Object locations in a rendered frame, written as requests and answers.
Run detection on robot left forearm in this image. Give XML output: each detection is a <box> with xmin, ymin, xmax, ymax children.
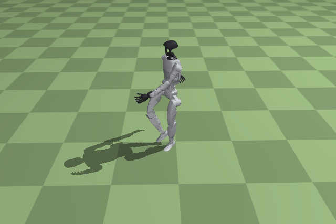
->
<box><xmin>149</xmin><ymin>81</ymin><xmax>170</xmax><ymax>97</ymax></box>

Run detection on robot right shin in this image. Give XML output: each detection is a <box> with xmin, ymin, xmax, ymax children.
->
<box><xmin>146</xmin><ymin>114</ymin><xmax>164</xmax><ymax>135</ymax></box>

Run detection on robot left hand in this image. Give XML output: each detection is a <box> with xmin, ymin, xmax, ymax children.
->
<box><xmin>135</xmin><ymin>91</ymin><xmax>153</xmax><ymax>103</ymax></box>

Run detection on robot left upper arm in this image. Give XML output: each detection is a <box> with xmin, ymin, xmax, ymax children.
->
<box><xmin>162</xmin><ymin>62</ymin><xmax>182</xmax><ymax>84</ymax></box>

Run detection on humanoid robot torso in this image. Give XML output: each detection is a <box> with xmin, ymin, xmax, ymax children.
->
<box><xmin>163</xmin><ymin>56</ymin><xmax>181</xmax><ymax>100</ymax></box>

